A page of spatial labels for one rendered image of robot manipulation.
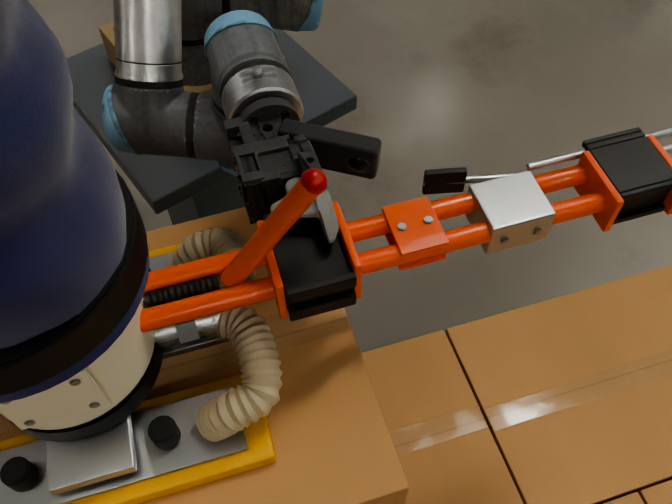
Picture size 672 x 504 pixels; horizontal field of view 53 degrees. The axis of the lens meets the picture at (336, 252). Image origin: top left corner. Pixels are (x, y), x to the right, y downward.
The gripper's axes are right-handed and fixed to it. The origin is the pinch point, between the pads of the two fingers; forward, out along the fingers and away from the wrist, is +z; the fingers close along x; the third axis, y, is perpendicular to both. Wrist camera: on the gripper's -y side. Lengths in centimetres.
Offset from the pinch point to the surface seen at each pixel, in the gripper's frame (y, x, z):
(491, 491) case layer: -24, -65, 13
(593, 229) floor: -108, -120, -64
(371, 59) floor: -66, -120, -166
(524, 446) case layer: -34, -65, 8
